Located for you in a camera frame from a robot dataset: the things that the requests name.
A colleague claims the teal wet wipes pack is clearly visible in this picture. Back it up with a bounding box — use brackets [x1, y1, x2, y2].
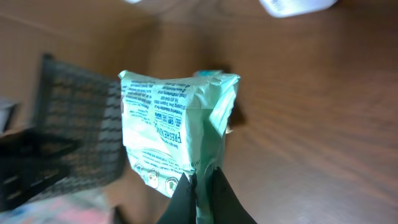
[119, 70, 240, 223]

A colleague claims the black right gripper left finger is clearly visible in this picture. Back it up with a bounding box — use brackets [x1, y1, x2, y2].
[157, 174, 197, 224]

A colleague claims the yellow snack bag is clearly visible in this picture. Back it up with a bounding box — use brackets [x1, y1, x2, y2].
[1, 189, 114, 224]

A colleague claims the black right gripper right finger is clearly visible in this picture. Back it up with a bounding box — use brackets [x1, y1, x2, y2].
[211, 167, 257, 224]

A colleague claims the grey plastic shopping basket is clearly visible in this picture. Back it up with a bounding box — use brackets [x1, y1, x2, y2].
[32, 54, 126, 201]

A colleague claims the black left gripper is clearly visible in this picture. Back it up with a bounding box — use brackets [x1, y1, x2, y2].
[1, 129, 81, 212]

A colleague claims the white barcode scanner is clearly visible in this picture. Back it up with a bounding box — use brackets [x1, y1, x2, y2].
[259, 0, 338, 18]

